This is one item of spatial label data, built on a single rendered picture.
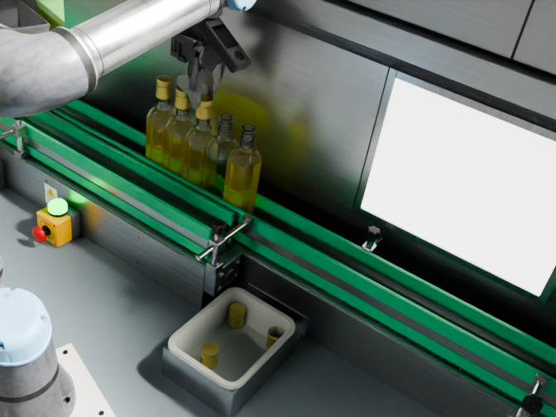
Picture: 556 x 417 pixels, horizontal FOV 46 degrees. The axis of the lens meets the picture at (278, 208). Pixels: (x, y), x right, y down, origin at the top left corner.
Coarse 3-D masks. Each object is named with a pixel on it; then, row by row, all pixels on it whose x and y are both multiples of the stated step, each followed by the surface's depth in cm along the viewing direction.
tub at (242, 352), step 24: (240, 288) 139; (216, 312) 136; (264, 312) 137; (192, 336) 131; (216, 336) 137; (240, 336) 138; (264, 336) 139; (288, 336) 131; (192, 360) 122; (240, 360) 133; (264, 360) 125; (240, 384) 120
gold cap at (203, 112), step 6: (204, 96) 138; (210, 96) 138; (204, 102) 136; (210, 102) 137; (198, 108) 137; (204, 108) 137; (210, 108) 138; (198, 114) 138; (204, 114) 138; (210, 114) 139; (204, 120) 138
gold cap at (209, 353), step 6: (204, 348) 128; (210, 348) 129; (216, 348) 129; (204, 354) 128; (210, 354) 128; (216, 354) 128; (204, 360) 129; (210, 360) 128; (216, 360) 129; (204, 366) 129; (210, 366) 129; (216, 366) 131
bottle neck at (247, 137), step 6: (246, 126) 134; (252, 126) 135; (246, 132) 133; (252, 132) 133; (240, 138) 135; (246, 138) 134; (252, 138) 134; (240, 144) 136; (246, 144) 135; (252, 144) 135; (246, 150) 135
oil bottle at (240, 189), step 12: (228, 156) 137; (240, 156) 135; (252, 156) 136; (228, 168) 138; (240, 168) 136; (252, 168) 137; (228, 180) 140; (240, 180) 138; (252, 180) 140; (228, 192) 141; (240, 192) 139; (252, 192) 142; (240, 204) 141; (252, 204) 145
